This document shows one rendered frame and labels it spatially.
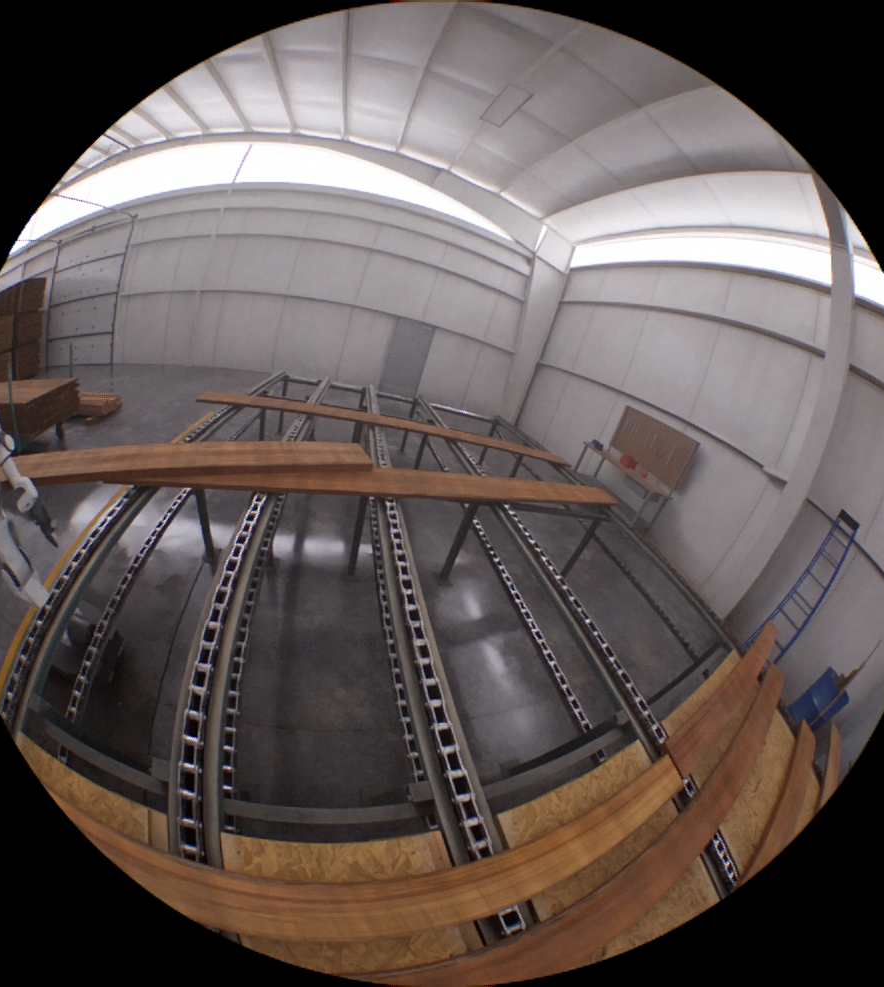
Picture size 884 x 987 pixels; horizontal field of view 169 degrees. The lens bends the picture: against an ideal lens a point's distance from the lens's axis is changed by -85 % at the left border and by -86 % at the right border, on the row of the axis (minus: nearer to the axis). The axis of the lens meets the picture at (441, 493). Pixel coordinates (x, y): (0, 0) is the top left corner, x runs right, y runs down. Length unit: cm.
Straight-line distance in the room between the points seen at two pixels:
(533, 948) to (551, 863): 24
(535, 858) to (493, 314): 917
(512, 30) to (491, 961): 680
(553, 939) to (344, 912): 43
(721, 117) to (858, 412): 419
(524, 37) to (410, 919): 672
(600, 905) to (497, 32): 689
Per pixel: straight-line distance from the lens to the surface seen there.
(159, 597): 218
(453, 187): 930
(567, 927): 93
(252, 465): 144
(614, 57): 573
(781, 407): 546
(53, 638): 119
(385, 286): 825
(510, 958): 88
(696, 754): 132
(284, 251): 877
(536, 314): 938
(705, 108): 587
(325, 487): 138
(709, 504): 539
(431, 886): 75
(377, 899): 74
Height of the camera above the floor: 158
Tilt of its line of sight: 27 degrees down
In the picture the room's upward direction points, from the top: 19 degrees clockwise
